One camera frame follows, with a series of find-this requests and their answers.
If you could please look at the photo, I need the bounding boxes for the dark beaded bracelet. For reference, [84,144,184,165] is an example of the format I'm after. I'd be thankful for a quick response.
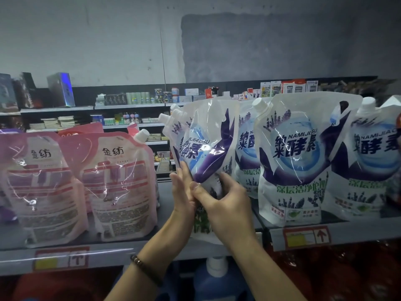
[129,253,165,287]

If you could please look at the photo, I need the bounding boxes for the stacks of folded white packs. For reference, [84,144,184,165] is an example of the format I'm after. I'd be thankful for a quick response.
[28,116,79,130]

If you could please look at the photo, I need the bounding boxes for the large red detergent bottle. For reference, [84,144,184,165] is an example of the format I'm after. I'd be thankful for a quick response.
[9,268,123,301]

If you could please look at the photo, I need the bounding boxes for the row of small toiletry boxes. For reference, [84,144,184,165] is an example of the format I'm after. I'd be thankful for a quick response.
[94,79,320,107]

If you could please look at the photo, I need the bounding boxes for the row of red detergent bottles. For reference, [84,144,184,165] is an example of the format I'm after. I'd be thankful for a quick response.
[268,241,401,301]

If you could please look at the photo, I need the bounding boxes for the person's right hand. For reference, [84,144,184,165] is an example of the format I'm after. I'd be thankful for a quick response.
[191,172,258,251]

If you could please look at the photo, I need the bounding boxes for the person's left hand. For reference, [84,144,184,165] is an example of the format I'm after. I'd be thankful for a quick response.
[149,156,201,262]

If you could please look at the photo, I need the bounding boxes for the dark background shelf unit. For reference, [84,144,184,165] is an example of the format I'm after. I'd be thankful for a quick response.
[0,75,401,179]

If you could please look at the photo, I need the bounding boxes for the red-framed price tag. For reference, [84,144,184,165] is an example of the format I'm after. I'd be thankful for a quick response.
[282,225,332,250]
[33,246,90,272]

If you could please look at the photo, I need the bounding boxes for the row of boxed goods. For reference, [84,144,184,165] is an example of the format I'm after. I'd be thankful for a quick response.
[0,72,76,113]

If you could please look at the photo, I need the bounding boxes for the pink softener pouch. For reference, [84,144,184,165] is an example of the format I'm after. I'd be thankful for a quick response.
[59,128,159,242]
[0,130,90,248]

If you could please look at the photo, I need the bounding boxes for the row of small bottles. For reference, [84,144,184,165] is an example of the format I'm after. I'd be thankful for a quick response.
[91,111,167,126]

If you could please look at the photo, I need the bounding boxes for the grey metal shelf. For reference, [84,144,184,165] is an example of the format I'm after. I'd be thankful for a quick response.
[0,179,401,301]

